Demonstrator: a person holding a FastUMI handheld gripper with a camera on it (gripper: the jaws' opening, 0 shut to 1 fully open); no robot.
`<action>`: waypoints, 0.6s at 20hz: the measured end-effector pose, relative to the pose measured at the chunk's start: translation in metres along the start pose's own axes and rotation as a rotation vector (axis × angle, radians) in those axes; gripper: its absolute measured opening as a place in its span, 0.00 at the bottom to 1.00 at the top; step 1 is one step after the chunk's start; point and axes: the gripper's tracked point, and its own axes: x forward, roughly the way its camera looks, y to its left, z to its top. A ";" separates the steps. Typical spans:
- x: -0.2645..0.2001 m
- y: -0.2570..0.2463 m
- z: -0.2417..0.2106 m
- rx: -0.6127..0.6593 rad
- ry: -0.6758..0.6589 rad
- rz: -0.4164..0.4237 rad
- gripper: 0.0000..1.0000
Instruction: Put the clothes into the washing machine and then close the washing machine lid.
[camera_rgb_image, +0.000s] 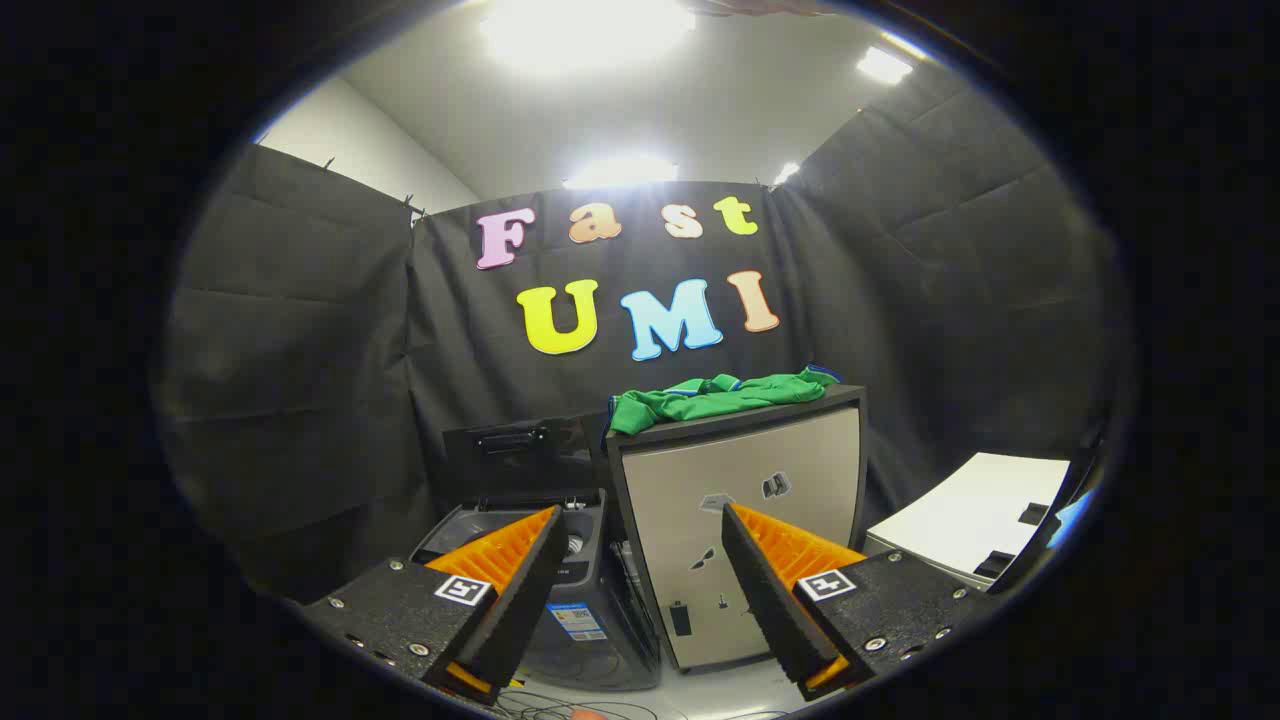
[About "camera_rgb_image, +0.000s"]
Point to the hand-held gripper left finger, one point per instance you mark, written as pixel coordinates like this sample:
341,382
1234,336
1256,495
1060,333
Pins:
520,600

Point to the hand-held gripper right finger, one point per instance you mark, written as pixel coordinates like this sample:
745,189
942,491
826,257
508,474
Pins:
765,590

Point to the dark grey washing machine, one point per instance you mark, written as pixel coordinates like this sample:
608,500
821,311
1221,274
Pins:
600,660

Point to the green polo shirt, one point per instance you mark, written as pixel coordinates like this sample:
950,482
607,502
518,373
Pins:
715,398

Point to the white table top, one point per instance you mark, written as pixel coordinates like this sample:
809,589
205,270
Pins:
970,510

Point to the black backdrop cloth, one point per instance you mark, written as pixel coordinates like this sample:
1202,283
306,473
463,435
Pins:
300,380

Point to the ceiling light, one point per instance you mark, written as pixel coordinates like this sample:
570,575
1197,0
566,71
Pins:
786,173
884,65
620,172

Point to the grey cabinet with black frame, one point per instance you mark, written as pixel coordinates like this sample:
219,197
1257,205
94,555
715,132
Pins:
800,450

